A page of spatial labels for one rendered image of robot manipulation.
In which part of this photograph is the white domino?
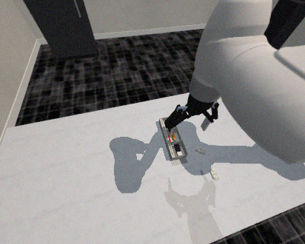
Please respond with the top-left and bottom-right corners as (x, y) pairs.
(210, 169), (219, 180)
(196, 146), (206, 155)

